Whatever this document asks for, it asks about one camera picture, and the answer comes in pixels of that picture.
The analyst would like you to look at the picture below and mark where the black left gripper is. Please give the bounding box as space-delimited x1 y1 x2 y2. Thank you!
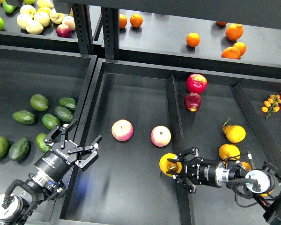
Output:
35 119 102 182

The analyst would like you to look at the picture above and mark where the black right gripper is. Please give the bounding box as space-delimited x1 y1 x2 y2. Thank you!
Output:
167 147 225 194

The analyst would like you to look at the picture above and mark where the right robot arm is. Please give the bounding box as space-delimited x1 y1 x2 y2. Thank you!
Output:
163 148 281 225

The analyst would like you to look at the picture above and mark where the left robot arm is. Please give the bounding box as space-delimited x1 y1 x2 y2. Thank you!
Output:
0 120 102 225

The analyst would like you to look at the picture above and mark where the dark avocado middle right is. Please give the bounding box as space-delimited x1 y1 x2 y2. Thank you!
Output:
54 106 74 122

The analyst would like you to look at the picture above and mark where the dark avocado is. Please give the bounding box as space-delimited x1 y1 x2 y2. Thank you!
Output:
54 106 74 122
8 137 30 161
59 97 77 112

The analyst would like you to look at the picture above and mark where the dark avocado top right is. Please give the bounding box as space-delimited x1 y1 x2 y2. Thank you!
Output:
59 97 77 112

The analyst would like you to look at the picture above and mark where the yellow pear with stem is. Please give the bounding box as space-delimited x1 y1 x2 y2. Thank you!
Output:
223 119 246 143

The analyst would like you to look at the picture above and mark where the dark avocado bottom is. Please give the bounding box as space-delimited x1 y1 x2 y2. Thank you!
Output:
8 137 30 161

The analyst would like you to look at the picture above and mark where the light green avocado top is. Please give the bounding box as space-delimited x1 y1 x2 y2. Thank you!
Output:
30 94 49 112

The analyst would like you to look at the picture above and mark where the pale yellow pear front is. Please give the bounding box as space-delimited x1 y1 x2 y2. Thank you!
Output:
26 20 44 35

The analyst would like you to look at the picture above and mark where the pale yellow pear right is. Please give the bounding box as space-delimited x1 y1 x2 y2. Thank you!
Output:
49 8 65 24

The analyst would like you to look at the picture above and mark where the pale yellow pear centre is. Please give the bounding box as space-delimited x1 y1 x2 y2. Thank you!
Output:
34 12 50 27

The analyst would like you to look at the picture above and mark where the pale yellow pear left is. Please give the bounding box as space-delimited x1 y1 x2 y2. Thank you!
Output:
16 14 33 30

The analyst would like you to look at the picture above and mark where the pink apple right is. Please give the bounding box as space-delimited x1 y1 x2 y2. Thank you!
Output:
150 126 171 147

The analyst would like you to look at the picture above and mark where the pink apple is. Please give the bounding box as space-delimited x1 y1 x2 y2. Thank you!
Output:
150 126 171 147
111 119 133 141

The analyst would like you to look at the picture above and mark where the pink apple left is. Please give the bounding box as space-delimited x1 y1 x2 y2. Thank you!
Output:
111 119 133 141

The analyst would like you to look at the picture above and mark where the dark red apple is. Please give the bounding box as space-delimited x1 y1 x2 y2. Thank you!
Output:
184 92 201 112

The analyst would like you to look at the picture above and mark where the black left bin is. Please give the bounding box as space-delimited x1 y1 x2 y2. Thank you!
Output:
0 45 97 195

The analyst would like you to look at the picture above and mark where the black divided right bin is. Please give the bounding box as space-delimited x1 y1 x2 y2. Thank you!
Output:
50 60 281 225

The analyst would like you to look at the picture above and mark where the bright red apple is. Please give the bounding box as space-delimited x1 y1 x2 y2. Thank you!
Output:
186 74 207 94

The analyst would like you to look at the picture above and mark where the orange cherry tomato bunch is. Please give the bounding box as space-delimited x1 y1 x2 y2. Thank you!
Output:
261 94 281 120

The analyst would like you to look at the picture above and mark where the red apple on shelf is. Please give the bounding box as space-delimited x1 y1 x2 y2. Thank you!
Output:
56 24 72 38

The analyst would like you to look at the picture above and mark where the orange front right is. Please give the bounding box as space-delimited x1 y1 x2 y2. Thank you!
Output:
221 46 241 59

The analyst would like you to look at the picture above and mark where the pink peach on shelf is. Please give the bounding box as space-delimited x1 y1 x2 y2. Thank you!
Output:
62 15 76 31

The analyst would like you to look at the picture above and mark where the orange centre shelf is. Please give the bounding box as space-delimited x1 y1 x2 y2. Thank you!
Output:
186 32 200 47

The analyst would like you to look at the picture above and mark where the orange right small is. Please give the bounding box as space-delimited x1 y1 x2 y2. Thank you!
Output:
233 42 247 56

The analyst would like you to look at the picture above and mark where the yellow lemon on shelf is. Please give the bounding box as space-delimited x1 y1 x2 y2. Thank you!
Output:
37 7 51 15

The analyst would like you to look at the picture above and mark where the black shelf post left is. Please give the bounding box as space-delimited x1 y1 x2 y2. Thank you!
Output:
72 3 94 55

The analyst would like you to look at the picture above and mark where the black shelf post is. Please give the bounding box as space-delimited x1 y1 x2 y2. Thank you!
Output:
101 7 119 60
72 3 94 55

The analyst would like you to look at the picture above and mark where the black shelf post right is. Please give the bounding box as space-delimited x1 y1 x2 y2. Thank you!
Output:
101 7 119 60

